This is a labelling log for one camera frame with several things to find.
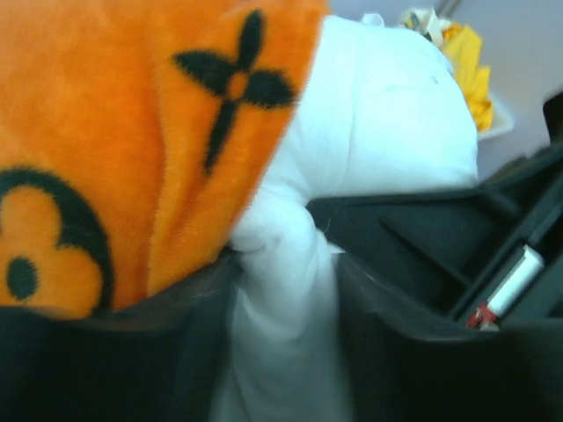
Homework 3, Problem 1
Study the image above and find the orange monogram pillowcase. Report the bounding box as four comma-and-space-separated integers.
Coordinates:
1, 1, 329, 318

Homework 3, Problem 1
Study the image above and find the white plastic bin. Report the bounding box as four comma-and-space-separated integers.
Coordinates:
479, 98, 515, 142

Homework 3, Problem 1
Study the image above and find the white pillow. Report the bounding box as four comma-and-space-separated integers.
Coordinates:
211, 16, 478, 421

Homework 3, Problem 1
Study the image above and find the white patterned cloth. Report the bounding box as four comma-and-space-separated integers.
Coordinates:
398, 8, 452, 47

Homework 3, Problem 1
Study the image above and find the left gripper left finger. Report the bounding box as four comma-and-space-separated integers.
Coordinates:
1, 251, 240, 421

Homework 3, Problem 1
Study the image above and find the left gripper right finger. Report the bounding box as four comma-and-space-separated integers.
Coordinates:
309, 143, 562, 421

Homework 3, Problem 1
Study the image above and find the yellow cloth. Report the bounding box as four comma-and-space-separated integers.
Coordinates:
442, 23, 494, 132

